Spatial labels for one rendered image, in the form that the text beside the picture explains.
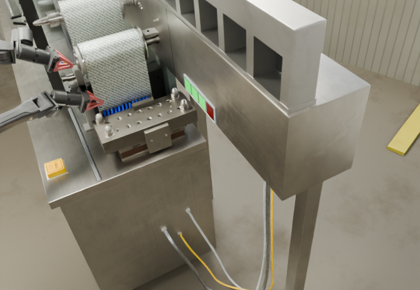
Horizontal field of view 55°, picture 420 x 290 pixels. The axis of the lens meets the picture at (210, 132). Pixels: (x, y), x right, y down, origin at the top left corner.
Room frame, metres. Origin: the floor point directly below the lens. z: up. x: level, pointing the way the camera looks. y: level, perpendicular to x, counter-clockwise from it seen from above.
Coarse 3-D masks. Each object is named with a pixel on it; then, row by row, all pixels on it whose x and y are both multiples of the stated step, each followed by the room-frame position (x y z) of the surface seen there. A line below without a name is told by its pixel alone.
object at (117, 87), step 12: (144, 60) 1.44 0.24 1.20; (108, 72) 1.37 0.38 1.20; (120, 72) 1.39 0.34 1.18; (132, 72) 1.41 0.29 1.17; (144, 72) 1.43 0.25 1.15; (96, 84) 1.35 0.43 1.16; (108, 84) 1.37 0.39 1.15; (120, 84) 1.39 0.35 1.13; (132, 84) 1.41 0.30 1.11; (144, 84) 1.43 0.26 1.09; (96, 96) 1.35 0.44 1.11; (108, 96) 1.37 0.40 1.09; (120, 96) 1.39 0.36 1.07; (132, 96) 1.41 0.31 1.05; (144, 96) 1.43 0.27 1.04; (108, 108) 1.36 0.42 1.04
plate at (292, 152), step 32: (160, 32) 1.49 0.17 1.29; (192, 32) 1.19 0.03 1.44; (192, 64) 1.21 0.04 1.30; (224, 64) 0.99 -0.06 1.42; (320, 64) 0.93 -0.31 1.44; (224, 96) 1.00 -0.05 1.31; (256, 96) 0.84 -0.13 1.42; (320, 96) 0.78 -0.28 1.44; (352, 96) 0.79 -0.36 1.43; (224, 128) 1.01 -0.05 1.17; (256, 128) 0.84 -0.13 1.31; (288, 128) 0.71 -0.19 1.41; (320, 128) 0.75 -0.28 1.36; (352, 128) 0.80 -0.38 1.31; (256, 160) 0.83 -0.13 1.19; (288, 160) 0.72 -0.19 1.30; (320, 160) 0.76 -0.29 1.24; (352, 160) 0.81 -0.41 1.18; (288, 192) 0.72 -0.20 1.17
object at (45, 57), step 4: (36, 48) 1.36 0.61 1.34; (48, 48) 1.39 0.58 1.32; (36, 52) 1.33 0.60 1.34; (40, 52) 1.34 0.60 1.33; (44, 52) 1.35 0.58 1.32; (48, 52) 1.36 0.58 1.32; (40, 56) 1.33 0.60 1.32; (44, 56) 1.34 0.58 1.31; (48, 56) 1.35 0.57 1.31; (52, 56) 1.34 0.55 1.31; (36, 60) 1.32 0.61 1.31; (40, 60) 1.33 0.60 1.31; (44, 60) 1.33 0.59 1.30; (48, 60) 1.34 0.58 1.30; (52, 60) 1.32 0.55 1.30; (40, 64) 1.34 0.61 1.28; (44, 64) 1.33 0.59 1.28; (48, 64) 1.33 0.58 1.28; (48, 68) 1.32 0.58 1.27
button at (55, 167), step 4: (56, 160) 1.19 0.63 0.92; (60, 160) 1.19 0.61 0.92; (44, 164) 1.17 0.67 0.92; (48, 164) 1.17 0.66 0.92; (52, 164) 1.17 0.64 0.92; (56, 164) 1.17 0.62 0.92; (60, 164) 1.16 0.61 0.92; (48, 168) 1.15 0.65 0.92; (52, 168) 1.15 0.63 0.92; (56, 168) 1.14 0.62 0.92; (60, 168) 1.14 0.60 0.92; (64, 168) 1.14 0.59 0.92; (48, 172) 1.12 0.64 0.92; (52, 172) 1.12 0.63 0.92; (56, 172) 1.13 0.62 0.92; (60, 172) 1.13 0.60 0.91; (48, 176) 1.11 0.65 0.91; (52, 176) 1.12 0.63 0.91
